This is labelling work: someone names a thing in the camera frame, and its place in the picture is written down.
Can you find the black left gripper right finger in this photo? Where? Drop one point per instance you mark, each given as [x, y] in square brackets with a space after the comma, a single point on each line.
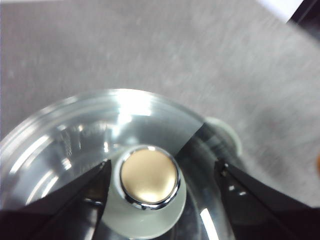
[262, 207]

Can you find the pale green electric pot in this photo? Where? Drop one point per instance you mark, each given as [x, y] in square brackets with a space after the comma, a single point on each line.
[236, 142]

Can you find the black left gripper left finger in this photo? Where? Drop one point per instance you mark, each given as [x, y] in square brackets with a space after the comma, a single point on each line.
[62, 212]

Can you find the glass lid with green knob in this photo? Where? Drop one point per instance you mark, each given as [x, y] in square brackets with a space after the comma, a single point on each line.
[150, 175]

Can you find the brown potato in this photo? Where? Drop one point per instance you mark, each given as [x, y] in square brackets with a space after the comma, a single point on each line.
[318, 161]

